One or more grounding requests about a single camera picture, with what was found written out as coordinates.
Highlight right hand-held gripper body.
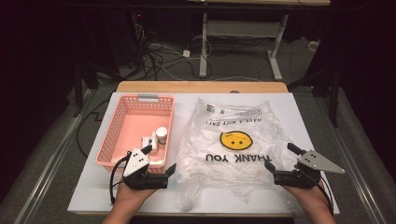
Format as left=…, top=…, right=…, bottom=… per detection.
left=273, top=149, right=346, bottom=189

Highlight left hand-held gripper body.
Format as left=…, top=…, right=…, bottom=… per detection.
left=122, top=147, right=170, bottom=190

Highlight white squeeze bottle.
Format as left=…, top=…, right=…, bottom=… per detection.
left=150, top=130, right=159, bottom=154

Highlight pink perforated plastic basket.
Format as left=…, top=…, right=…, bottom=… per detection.
left=95, top=94, right=176, bottom=174

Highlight clear plastic bag yellow smiley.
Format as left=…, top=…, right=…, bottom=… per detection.
left=174, top=97, right=304, bottom=216

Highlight person's right hand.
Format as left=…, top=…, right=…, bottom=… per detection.
left=283, top=186, right=328, bottom=209

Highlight person's left hand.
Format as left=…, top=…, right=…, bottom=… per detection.
left=115, top=183, right=157, bottom=206

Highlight white jar with lid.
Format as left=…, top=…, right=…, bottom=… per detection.
left=155, top=126, right=169, bottom=146

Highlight white table cover sheet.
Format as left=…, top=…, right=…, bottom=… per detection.
left=67, top=91, right=341, bottom=217

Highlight black stand legs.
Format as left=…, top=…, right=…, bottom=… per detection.
left=288, top=66, right=343, bottom=129
left=72, top=57, right=124, bottom=119

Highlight wooden table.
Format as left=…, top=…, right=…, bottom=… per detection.
left=116, top=80, right=290, bottom=94

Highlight small white floor box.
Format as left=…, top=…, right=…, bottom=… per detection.
left=307, top=39, right=321, bottom=53

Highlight dark equipment with red light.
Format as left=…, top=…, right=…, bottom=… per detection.
left=124, top=8, right=150, bottom=66

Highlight left hand-held gripper black cable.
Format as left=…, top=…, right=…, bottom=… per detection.
left=108, top=154, right=131, bottom=205

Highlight hand-held gripper black cable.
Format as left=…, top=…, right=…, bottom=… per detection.
left=311, top=175, right=334, bottom=217
left=108, top=154, right=131, bottom=205

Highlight right hand-held gripper black cable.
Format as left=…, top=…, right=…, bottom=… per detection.
left=311, top=175, right=334, bottom=217

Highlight metal floor rail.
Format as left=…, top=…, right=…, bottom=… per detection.
left=12, top=89, right=95, bottom=224
left=313, top=92, right=389, bottom=224

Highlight black floor cable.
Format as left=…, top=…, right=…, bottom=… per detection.
left=76, top=98, right=110, bottom=159

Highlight white floor cable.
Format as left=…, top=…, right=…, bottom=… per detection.
left=154, top=60, right=276, bottom=83

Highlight tangle of dark floor cables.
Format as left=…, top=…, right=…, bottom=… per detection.
left=132, top=22, right=216, bottom=82

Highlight white desk frame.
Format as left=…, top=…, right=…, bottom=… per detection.
left=198, top=12, right=290, bottom=82

